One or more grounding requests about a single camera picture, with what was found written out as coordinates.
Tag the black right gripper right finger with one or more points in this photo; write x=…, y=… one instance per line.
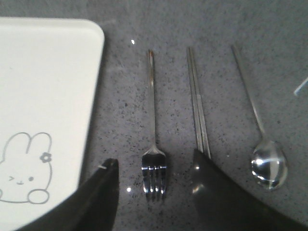
x=224, y=206

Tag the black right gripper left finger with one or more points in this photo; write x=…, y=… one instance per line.
x=92, y=207

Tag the silver metal spoon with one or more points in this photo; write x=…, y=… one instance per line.
x=268, y=164

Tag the silver chopstick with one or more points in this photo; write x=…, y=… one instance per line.
x=201, y=111
x=198, y=130

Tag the silver metal fork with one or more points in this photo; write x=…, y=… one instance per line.
x=153, y=162

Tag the cream rabbit serving tray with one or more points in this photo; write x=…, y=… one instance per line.
x=48, y=76

